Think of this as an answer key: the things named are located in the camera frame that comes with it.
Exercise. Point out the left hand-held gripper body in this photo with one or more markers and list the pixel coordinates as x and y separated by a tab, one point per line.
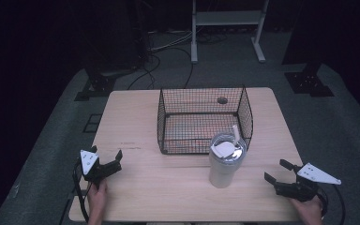
91	170

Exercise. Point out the black stand base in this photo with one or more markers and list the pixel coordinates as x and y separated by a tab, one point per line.
308	82
97	86

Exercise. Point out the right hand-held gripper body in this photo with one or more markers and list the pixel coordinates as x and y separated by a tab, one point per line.
303	187

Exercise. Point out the person's right hand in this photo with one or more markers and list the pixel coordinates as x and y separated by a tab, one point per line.
308	211

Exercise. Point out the white metal desk frame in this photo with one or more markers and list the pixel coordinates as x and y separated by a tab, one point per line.
227	18

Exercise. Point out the person's left hand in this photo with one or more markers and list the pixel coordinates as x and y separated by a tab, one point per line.
97	197

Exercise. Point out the white tumbler with straw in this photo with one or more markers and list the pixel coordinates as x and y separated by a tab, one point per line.
225	165

